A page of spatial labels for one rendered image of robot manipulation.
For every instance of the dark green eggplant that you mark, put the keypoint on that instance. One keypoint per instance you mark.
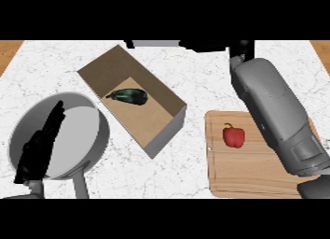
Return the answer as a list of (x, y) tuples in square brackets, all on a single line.
[(130, 96)]

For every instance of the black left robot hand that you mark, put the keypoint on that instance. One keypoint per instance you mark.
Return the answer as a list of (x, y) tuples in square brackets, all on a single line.
[(38, 149)]

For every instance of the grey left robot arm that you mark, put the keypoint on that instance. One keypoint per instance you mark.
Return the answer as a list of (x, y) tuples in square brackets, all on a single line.
[(34, 190)]

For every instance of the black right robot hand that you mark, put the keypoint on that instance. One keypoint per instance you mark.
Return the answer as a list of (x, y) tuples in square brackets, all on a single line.
[(241, 49)]

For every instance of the grey frying pan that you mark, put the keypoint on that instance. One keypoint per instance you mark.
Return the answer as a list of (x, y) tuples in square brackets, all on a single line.
[(80, 137)]

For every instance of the brown cardboard box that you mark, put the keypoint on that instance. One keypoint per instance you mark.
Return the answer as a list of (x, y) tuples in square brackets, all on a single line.
[(145, 124)]

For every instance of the red bell pepper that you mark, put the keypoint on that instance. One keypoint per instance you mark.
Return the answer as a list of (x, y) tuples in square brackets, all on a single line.
[(233, 137)]

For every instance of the grey and black appliance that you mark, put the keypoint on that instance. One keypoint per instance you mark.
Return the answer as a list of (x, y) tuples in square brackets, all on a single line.
[(154, 43)]

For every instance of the pale wooden cutting board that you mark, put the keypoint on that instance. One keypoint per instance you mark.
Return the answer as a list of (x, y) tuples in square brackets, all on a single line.
[(245, 168)]

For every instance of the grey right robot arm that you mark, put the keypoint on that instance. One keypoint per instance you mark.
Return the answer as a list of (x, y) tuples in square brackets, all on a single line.
[(277, 118)]

